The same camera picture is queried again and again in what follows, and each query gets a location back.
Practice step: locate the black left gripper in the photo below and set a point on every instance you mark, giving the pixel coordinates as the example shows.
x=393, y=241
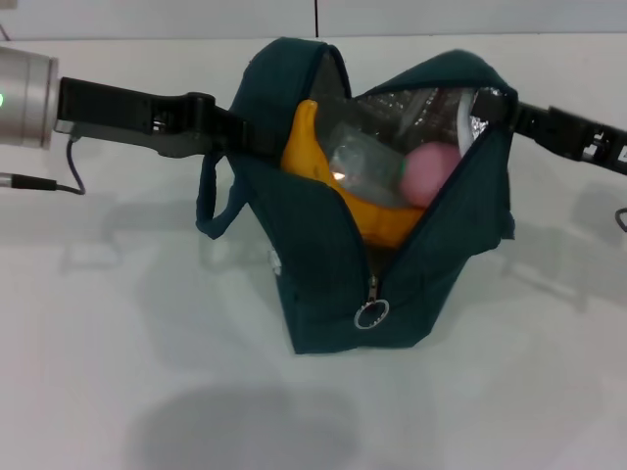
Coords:
x=122, y=112

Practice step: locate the pink toy peach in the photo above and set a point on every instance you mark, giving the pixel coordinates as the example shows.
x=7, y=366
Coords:
x=431, y=171

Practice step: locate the clear blue-rimmed food container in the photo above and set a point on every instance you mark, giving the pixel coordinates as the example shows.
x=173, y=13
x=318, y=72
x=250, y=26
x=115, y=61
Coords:
x=362, y=166

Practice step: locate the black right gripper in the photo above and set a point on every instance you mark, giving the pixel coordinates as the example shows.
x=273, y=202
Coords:
x=573, y=134

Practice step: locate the dark teal insulated lunch bag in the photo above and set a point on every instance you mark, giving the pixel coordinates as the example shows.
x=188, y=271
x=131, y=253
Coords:
x=303, y=274

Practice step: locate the yellow banana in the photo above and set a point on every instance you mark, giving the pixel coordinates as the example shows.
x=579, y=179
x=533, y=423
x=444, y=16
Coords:
x=303, y=147

